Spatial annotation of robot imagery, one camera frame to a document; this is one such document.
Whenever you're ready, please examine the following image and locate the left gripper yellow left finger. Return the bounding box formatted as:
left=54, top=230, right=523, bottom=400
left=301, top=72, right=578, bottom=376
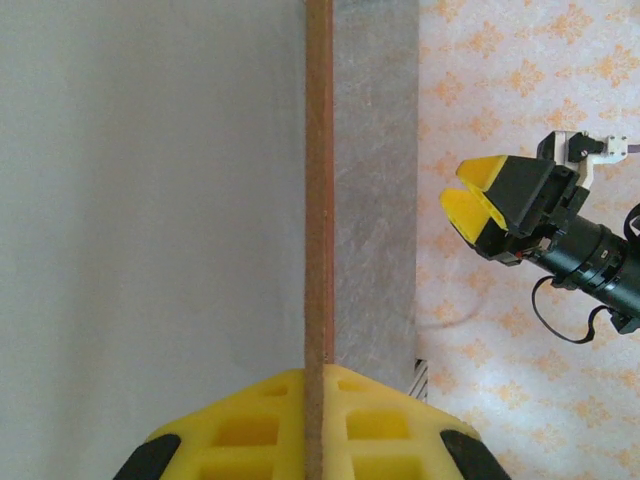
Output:
left=113, top=367, right=308, bottom=480

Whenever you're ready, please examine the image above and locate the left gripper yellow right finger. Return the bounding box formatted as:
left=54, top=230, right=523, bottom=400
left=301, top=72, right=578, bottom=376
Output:
left=322, top=363, right=512, bottom=480

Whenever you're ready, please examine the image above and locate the brown fibreboard backing board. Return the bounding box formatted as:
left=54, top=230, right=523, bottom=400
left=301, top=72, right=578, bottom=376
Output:
left=302, top=0, right=329, bottom=480

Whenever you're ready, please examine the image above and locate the thin black cable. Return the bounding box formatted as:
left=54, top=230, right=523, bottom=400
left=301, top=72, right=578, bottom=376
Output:
left=530, top=274, right=614, bottom=344

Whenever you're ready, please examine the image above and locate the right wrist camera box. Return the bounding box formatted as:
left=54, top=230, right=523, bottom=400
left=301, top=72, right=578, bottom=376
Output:
left=537, top=129, right=631, bottom=189

